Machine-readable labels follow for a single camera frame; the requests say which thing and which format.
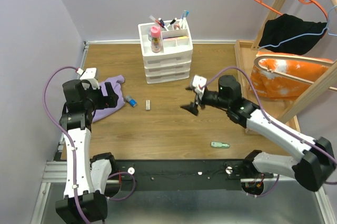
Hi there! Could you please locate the white plastic drawer organizer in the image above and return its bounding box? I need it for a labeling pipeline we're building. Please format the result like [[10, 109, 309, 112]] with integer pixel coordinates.
[[138, 19, 193, 84]]

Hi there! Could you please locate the white eraser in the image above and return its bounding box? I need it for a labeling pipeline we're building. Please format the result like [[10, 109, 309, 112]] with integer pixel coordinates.
[[145, 100, 151, 110]]

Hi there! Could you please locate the green stapler remover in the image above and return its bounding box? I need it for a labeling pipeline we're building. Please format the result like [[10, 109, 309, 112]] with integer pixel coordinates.
[[211, 141, 230, 149]]

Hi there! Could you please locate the purple black highlighter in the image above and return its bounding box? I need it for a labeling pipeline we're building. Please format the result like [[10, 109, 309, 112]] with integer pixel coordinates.
[[163, 34, 188, 39]]

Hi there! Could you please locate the pink cap pencil tube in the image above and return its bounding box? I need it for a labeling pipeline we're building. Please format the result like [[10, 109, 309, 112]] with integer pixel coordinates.
[[150, 26, 162, 53]]

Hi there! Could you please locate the blue cap white pen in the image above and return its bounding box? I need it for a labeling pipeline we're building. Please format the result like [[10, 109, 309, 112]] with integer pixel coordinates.
[[179, 10, 187, 29]]

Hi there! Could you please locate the black cap white marker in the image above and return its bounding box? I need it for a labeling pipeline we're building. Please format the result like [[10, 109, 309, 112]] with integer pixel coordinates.
[[167, 18, 177, 28]]

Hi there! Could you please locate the light blue white pen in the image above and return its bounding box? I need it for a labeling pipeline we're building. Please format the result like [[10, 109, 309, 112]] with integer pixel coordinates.
[[183, 10, 189, 24]]

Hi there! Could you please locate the blue cap white marker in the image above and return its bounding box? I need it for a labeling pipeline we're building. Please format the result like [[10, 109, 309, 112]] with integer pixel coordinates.
[[158, 18, 169, 31]]

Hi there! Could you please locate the orange red pen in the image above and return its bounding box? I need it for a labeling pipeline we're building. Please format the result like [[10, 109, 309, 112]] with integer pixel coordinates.
[[149, 15, 164, 28]]

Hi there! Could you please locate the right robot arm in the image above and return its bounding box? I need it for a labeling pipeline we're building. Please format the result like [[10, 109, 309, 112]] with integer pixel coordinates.
[[182, 75, 336, 192]]

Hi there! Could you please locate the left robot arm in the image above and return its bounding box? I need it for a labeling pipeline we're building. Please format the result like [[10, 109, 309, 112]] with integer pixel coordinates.
[[55, 79, 118, 223]]

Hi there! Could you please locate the purple cloth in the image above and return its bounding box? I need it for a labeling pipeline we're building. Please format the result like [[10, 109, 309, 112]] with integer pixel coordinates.
[[93, 75, 125, 123]]

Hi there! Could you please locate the orange white tie-dye garment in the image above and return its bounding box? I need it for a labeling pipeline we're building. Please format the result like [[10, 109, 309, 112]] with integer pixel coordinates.
[[250, 52, 334, 100]]

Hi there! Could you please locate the wooden hanger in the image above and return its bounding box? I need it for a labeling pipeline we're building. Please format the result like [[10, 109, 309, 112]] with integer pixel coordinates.
[[254, 53, 334, 85]]

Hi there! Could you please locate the black garment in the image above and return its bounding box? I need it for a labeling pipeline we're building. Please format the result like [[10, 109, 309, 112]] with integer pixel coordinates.
[[257, 13, 329, 55]]

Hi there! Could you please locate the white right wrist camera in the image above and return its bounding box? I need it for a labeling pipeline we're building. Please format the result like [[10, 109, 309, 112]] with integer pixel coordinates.
[[190, 75, 207, 98]]

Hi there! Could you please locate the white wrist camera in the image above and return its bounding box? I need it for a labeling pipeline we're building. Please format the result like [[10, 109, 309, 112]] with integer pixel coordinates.
[[76, 68, 100, 90], [190, 75, 207, 98]]

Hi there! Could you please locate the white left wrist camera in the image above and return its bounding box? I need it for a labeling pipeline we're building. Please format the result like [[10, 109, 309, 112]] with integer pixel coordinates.
[[76, 68, 100, 90]]

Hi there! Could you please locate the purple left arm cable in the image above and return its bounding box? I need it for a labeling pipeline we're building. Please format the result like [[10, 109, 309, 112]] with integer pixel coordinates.
[[42, 66, 137, 224]]

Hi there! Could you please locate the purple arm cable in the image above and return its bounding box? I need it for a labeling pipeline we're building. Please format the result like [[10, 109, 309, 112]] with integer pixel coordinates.
[[42, 66, 137, 224], [202, 66, 337, 198]]

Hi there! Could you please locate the aluminium frame rail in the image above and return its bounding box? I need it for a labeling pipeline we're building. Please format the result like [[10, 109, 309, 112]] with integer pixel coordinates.
[[32, 150, 334, 223]]

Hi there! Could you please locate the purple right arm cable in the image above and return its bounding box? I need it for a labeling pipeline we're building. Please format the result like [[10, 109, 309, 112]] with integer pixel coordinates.
[[202, 66, 337, 198]]

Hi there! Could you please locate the light blue wire hanger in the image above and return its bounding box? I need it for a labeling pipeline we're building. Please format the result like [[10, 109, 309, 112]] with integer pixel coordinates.
[[261, 4, 337, 50]]

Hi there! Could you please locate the wooden clothes rack frame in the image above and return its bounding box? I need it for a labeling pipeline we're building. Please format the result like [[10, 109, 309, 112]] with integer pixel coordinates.
[[252, 0, 336, 123]]

